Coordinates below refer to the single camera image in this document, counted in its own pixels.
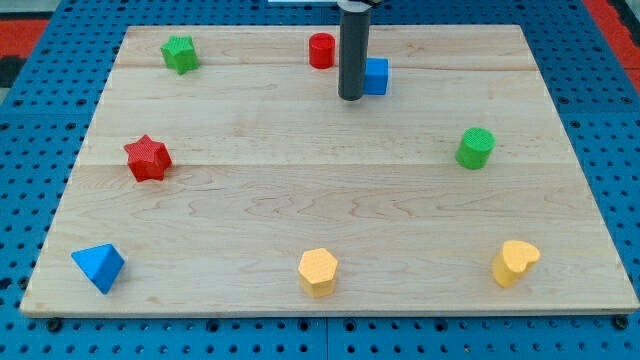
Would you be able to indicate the blue triangle block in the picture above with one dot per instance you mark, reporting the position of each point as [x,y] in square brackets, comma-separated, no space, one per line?
[100,264]

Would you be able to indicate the yellow hexagon block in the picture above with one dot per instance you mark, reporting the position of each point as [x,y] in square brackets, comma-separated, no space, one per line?
[317,272]

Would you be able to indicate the light wooden board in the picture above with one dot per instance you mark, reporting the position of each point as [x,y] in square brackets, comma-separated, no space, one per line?
[268,162]

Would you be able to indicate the green cylinder block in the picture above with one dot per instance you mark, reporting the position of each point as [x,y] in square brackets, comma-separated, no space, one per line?
[475,148]

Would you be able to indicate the red star block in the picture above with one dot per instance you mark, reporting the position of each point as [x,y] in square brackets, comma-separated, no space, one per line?
[147,159]

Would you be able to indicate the yellow heart block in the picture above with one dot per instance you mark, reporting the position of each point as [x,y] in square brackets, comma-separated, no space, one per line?
[513,261]

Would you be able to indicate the green star block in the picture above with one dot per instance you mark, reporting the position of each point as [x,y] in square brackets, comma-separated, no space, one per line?
[179,54]

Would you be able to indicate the blue cube block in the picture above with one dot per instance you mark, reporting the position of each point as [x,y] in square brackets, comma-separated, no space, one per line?
[376,76]

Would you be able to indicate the red cylinder block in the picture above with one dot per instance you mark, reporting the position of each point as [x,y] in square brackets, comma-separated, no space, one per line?
[321,47]

